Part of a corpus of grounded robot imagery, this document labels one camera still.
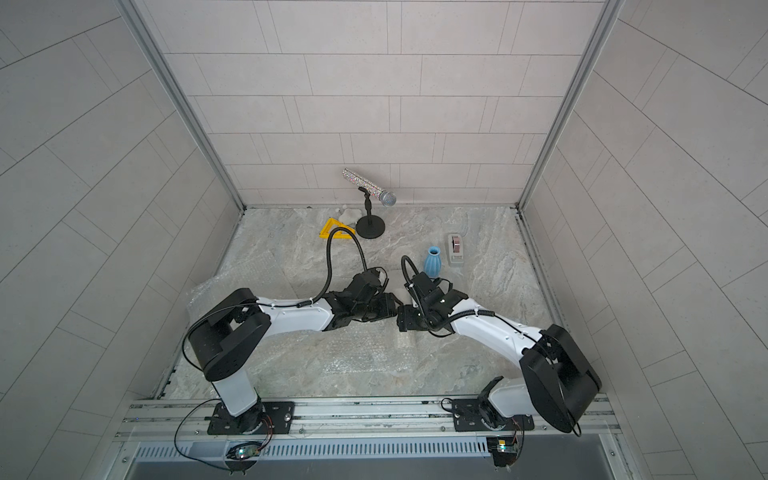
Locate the black microphone stand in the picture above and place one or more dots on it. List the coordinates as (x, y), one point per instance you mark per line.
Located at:
(369, 226)

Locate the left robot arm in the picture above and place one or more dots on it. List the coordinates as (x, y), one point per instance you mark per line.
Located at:
(224, 339)

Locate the yellow triangle ruler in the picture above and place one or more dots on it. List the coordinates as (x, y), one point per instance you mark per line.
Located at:
(340, 230)

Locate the circuit board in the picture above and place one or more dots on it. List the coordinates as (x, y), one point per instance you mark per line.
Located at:
(504, 451)
(244, 451)

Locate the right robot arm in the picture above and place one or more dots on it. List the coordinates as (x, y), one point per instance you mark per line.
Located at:
(558, 383)

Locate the aluminium mounting rail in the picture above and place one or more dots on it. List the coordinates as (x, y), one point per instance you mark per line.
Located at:
(315, 418)

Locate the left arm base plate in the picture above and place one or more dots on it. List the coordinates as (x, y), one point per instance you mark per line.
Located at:
(252, 418)

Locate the white crumpled object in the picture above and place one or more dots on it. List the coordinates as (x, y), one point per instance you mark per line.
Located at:
(350, 215)

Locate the blue ribbed vase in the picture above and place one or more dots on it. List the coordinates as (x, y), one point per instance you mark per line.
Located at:
(433, 263)

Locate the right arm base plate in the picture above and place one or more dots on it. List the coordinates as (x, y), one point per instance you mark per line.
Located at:
(475, 415)

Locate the left circuit board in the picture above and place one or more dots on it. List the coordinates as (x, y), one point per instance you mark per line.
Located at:
(244, 451)

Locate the right circuit board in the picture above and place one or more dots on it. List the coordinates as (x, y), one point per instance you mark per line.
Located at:
(504, 451)

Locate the clear bubble wrap sheet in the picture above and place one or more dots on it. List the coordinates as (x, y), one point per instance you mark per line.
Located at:
(372, 359)

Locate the glitter microphone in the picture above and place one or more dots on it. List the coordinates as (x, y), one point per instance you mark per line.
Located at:
(386, 197)

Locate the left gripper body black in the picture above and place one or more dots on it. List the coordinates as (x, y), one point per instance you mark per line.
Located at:
(376, 309)

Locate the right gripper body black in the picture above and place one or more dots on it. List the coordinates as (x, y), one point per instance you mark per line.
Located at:
(411, 317)

